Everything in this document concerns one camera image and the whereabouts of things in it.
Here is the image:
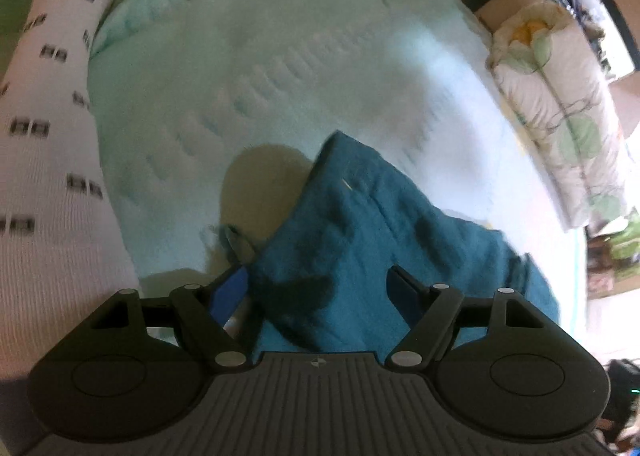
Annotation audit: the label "green printed box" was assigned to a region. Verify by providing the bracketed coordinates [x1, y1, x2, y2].
[586, 209, 640, 298]

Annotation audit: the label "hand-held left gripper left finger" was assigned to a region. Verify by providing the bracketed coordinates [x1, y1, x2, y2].
[89, 263, 250, 371]

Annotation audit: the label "floral pillow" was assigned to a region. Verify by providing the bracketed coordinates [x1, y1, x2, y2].
[487, 3, 632, 233]

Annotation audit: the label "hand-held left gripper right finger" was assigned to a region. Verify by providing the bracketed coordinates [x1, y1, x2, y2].
[386, 264, 549, 370]

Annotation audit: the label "floral fleece blanket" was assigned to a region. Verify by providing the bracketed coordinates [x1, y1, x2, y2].
[0, 0, 591, 354]

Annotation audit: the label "teal pants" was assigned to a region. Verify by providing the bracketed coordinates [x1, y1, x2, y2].
[217, 130, 561, 355]

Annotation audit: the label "dark bag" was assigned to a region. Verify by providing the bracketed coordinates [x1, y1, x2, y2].
[597, 358, 640, 442]

